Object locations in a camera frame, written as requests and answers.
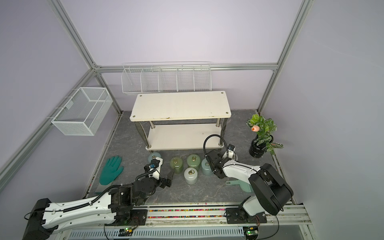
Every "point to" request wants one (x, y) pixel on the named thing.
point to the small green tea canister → (176, 163)
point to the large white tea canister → (191, 175)
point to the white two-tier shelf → (178, 120)
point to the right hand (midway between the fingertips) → (228, 158)
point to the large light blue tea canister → (206, 167)
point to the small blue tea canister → (153, 155)
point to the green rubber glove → (111, 170)
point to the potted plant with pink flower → (262, 142)
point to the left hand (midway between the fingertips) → (167, 166)
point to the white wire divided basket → (141, 78)
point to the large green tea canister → (193, 160)
